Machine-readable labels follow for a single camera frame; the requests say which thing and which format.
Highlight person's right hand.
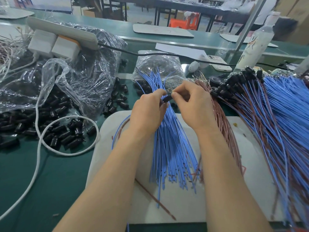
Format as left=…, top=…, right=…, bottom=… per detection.
left=171, top=81, right=219, bottom=134

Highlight person's left hand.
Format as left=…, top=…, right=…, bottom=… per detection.
left=129, top=89, right=169, bottom=138

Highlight bundle of blue wires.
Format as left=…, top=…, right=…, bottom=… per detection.
left=136, top=69, right=200, bottom=206

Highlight pile of assembled wire harnesses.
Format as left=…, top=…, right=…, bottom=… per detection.
left=210, top=66, right=309, bottom=229

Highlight pile of black plastic caps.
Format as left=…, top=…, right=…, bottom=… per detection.
left=0, top=76, right=131, bottom=152

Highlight person's left forearm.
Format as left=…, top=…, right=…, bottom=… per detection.
left=53, top=128, right=155, bottom=232

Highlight person's right forearm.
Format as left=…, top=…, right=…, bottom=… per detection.
left=198, top=123, right=273, bottom=232

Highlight white computer mouse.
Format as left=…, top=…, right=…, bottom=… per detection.
left=188, top=61, right=200, bottom=74

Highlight white flat device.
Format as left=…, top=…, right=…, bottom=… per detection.
left=202, top=54, right=233, bottom=72

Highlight small clear plastic bag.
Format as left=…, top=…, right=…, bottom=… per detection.
left=132, top=50, right=186, bottom=90

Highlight white paper sheet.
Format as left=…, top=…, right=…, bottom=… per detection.
left=155, top=43, right=209, bottom=61

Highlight large clear plastic bag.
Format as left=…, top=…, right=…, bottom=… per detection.
left=0, top=22, right=127, bottom=119

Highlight white flat tray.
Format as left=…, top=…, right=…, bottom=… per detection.
left=133, top=24, right=195, bottom=38
left=0, top=7, right=34, bottom=19
left=220, top=33, right=279, bottom=48

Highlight white spray bottle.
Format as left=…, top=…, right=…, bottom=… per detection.
left=236, top=12, right=281, bottom=71

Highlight orange plastic stool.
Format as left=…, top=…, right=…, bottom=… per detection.
left=169, top=12, right=200, bottom=30

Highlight white work board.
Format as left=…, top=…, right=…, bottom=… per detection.
left=86, top=110, right=286, bottom=224

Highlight white orange charger adapter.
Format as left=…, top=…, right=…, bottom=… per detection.
left=51, top=35, right=81, bottom=61

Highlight white power strip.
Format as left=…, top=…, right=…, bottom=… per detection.
left=26, top=16, right=99, bottom=50

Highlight cardboard boxes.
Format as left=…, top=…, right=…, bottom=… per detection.
left=276, top=0, right=309, bottom=44

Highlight blue table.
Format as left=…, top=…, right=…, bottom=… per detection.
left=14, top=0, right=72, bottom=12

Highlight black power cord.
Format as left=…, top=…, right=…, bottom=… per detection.
left=98, top=42, right=290, bottom=71

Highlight slanted metal frame post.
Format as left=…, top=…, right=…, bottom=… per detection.
left=234, top=0, right=268, bottom=50

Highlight long black-frame table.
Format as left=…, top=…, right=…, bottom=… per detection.
left=97, top=0, right=249, bottom=32

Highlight white charging cable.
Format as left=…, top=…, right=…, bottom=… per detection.
left=0, top=56, right=101, bottom=221

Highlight short metal frame post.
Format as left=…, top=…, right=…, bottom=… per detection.
left=294, top=54, right=309, bottom=76

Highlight bundle of stripped brown wires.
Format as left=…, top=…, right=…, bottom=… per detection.
left=0, top=29, right=33, bottom=80

